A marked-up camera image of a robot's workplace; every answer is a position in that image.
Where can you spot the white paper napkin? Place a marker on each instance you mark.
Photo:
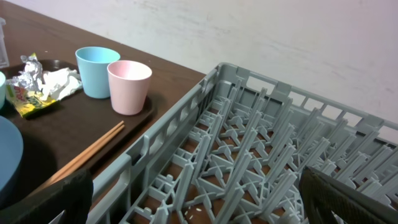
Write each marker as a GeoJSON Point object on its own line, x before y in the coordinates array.
{"type": "Point", "coordinates": [60, 84]}

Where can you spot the wooden chopstick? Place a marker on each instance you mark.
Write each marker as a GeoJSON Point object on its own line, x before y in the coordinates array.
{"type": "Point", "coordinates": [93, 152]}
{"type": "Point", "coordinates": [84, 152]}

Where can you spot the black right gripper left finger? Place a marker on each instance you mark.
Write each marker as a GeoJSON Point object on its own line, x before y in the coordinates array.
{"type": "Point", "coordinates": [70, 197]}

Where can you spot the dark brown serving tray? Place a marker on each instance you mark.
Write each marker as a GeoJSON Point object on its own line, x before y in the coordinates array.
{"type": "Point", "coordinates": [55, 135]}

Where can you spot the yellow foil snack wrapper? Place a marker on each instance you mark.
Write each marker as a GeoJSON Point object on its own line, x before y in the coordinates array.
{"type": "Point", "coordinates": [23, 91]}

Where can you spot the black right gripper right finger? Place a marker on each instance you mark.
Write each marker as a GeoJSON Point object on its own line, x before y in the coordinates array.
{"type": "Point", "coordinates": [324, 198]}

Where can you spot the light blue plastic cup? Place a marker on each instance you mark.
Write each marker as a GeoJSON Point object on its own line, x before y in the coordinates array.
{"type": "Point", "coordinates": [92, 64]}

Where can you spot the small light blue bowl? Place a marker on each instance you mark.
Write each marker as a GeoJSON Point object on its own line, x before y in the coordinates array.
{"type": "Point", "coordinates": [2, 89]}

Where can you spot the grey plastic dishwasher rack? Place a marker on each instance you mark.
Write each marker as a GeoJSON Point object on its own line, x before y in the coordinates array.
{"type": "Point", "coordinates": [232, 150]}

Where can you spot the pink plastic cup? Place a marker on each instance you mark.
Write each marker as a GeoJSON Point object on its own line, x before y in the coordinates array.
{"type": "Point", "coordinates": [128, 83]}

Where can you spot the dark blue plate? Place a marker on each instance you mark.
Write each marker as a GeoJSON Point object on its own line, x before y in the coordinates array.
{"type": "Point", "coordinates": [12, 148]}

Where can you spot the clear plastic bin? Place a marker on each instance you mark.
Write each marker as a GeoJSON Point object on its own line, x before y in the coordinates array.
{"type": "Point", "coordinates": [4, 61]}

